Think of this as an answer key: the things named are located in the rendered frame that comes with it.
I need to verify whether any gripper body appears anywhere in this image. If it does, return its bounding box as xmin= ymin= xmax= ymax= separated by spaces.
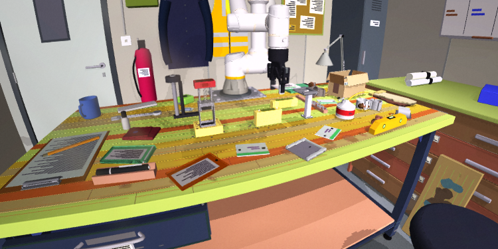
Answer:
xmin=267 ymin=48 xmax=291 ymax=69

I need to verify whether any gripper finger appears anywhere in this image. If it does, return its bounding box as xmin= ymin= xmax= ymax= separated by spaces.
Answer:
xmin=278 ymin=66 xmax=291 ymax=94
xmin=267 ymin=64 xmax=280 ymax=87

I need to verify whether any grey rest bar stand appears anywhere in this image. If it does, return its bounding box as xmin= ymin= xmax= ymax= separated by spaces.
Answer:
xmin=293 ymin=86 xmax=320 ymax=120

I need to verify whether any salmon and green jig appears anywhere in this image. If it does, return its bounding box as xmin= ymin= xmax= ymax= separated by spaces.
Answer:
xmin=311 ymin=96 xmax=338 ymax=114

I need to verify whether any white label green edge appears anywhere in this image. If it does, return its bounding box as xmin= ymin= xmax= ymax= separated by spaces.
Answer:
xmin=235 ymin=142 xmax=270 ymax=158
xmin=314 ymin=124 xmax=343 ymax=141

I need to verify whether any red top date stamp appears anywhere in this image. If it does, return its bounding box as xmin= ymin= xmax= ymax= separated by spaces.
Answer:
xmin=193 ymin=78 xmax=218 ymax=128

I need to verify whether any grey tag holder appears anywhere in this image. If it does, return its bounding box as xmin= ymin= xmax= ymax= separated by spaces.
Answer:
xmin=285 ymin=137 xmax=327 ymax=162

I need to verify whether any orange framed tag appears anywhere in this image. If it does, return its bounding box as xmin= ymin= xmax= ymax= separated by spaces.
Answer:
xmin=166 ymin=152 xmax=230 ymax=192

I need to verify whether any green framed tag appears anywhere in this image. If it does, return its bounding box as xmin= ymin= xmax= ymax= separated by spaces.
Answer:
xmin=99 ymin=145 xmax=157 ymax=165

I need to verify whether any yellow block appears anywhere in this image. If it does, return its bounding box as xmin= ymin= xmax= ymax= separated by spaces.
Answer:
xmin=253 ymin=108 xmax=284 ymax=128
xmin=270 ymin=96 xmax=299 ymax=110

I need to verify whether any grey desk lamp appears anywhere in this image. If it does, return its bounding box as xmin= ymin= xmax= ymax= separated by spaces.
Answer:
xmin=315 ymin=34 xmax=347 ymax=72

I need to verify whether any cork notice board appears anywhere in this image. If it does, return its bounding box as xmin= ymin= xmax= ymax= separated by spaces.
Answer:
xmin=281 ymin=0 xmax=327 ymax=36

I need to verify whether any yellow high visibility vest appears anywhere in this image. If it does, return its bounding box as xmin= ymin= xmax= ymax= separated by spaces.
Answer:
xmin=211 ymin=0 xmax=250 ymax=58

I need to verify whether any cardboard box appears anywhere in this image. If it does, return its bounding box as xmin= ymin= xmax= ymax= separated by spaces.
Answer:
xmin=326 ymin=69 xmax=370 ymax=100

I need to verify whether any red and white tin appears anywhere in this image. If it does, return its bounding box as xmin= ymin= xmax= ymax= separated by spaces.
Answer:
xmin=335 ymin=98 xmax=357 ymax=121

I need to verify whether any grey blue locker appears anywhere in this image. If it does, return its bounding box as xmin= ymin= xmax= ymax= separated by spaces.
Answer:
xmin=329 ymin=0 xmax=390 ymax=81

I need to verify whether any navy blue jacket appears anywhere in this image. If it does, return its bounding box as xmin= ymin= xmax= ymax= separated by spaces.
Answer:
xmin=157 ymin=0 xmax=214 ymax=70

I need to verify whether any yellow spirit level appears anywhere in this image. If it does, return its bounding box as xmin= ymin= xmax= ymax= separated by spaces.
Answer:
xmin=368 ymin=112 xmax=408 ymax=136

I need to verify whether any wooden brush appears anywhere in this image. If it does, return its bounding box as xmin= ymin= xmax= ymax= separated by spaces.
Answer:
xmin=372 ymin=90 xmax=418 ymax=107

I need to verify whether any green wooden workbench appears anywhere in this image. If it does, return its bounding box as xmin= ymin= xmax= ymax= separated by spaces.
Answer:
xmin=0 ymin=83 xmax=456 ymax=249

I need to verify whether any red fire extinguisher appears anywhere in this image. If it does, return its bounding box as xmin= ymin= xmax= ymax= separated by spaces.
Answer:
xmin=132 ymin=39 xmax=158 ymax=104

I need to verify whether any white paper roll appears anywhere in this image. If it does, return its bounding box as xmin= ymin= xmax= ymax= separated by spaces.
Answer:
xmin=404 ymin=76 xmax=444 ymax=88
xmin=404 ymin=70 xmax=438 ymax=81

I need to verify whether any grey metal ruler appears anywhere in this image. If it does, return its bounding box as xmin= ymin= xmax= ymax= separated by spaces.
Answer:
xmin=117 ymin=100 xmax=159 ymax=114

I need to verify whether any grey wrench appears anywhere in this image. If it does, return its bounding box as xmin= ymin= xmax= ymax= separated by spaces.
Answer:
xmin=110 ymin=110 xmax=163 ymax=122

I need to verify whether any dark red ink pad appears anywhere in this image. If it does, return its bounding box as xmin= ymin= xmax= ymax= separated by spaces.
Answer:
xmin=122 ymin=125 xmax=162 ymax=141

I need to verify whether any black marker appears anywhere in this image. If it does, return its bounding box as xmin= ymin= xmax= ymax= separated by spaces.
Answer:
xmin=95 ymin=163 xmax=151 ymax=176

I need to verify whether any salmon block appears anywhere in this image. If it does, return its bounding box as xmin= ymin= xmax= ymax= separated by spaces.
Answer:
xmin=91 ymin=162 xmax=157 ymax=187

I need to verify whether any blue mug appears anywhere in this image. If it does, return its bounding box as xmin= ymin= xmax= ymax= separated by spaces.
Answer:
xmin=78 ymin=95 xmax=102 ymax=121

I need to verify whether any brown drawer cabinet green top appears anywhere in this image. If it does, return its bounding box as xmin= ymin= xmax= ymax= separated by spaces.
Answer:
xmin=348 ymin=76 xmax=498 ymax=218

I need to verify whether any painted wooden board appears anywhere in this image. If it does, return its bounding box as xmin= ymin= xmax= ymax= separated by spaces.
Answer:
xmin=402 ymin=153 xmax=485 ymax=236

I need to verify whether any blue box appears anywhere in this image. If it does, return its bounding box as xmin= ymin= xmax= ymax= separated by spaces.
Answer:
xmin=477 ymin=83 xmax=498 ymax=107

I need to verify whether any orange pencil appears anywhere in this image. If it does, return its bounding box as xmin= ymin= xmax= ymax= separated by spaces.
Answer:
xmin=45 ymin=135 xmax=102 ymax=157

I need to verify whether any white door with window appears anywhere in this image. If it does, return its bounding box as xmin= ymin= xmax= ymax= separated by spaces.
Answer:
xmin=0 ymin=0 xmax=119 ymax=149

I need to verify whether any dark blue bench drawer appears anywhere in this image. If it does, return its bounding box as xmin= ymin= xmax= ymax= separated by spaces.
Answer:
xmin=0 ymin=203 xmax=212 ymax=249

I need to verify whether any dark blue chair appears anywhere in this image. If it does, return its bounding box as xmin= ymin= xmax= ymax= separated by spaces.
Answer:
xmin=408 ymin=202 xmax=498 ymax=249

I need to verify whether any brown clipboard with paper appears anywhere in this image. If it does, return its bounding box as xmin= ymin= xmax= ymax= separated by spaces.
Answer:
xmin=0 ymin=129 xmax=110 ymax=193

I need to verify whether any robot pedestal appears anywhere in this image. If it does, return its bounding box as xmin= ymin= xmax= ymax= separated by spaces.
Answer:
xmin=212 ymin=78 xmax=268 ymax=103

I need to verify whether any dark grey post stand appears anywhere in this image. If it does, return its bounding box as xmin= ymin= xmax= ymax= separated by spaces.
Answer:
xmin=164 ymin=74 xmax=200 ymax=120

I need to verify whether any white wall cupboard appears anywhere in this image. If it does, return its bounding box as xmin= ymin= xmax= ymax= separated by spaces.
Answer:
xmin=440 ymin=0 xmax=498 ymax=41

